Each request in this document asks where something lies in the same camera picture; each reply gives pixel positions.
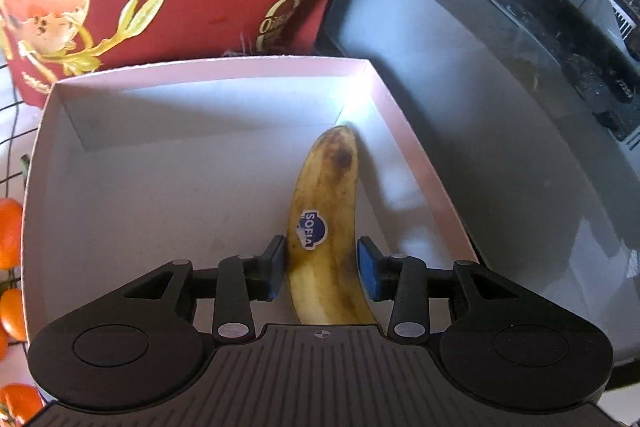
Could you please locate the orange tangerine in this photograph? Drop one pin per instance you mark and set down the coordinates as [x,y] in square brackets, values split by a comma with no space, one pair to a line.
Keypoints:
[10,232]
[2,343]
[12,312]
[17,402]

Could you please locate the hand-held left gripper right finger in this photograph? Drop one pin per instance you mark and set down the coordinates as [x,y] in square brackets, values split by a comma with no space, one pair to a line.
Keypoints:
[369,272]

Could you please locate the pink cardboard box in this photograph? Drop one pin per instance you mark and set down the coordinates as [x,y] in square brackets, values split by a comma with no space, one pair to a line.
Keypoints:
[150,187]

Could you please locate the white black-grid tablecloth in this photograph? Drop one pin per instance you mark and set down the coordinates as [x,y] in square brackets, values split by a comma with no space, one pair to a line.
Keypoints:
[12,147]

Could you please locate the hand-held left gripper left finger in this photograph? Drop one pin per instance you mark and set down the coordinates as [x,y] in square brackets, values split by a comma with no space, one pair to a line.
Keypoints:
[275,262]

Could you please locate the ripe yellow banana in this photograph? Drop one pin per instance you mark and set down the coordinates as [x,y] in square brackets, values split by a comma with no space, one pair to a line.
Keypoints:
[330,187]

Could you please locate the black computer monitor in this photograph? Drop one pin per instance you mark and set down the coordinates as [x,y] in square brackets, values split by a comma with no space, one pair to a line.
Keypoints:
[500,107]

